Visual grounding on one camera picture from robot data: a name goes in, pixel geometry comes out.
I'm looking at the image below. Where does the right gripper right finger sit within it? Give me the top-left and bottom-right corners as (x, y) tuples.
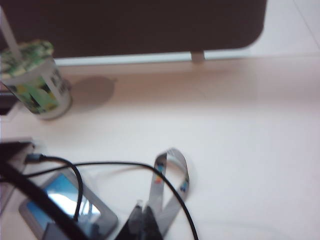
(143, 205), (164, 240)

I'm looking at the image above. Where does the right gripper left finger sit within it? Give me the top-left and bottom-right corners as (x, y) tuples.
(116, 199), (145, 240)

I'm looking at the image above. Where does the black USB charger cable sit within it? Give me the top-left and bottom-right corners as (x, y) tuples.
(24, 152), (201, 240)

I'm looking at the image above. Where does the wide brown desk partition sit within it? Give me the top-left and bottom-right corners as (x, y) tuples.
(3, 0), (266, 61)

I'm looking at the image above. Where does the green printed drink cup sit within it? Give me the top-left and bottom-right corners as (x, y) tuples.
(0, 39), (73, 121)

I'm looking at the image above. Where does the white drinking straw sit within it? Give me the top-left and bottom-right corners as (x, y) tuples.
(0, 4), (23, 60)

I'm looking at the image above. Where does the grey printed lanyard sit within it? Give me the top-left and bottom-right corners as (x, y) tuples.
(147, 147), (195, 237)

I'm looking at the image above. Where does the white partition bracket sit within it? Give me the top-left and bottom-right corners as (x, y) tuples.
(191, 50), (205, 64)

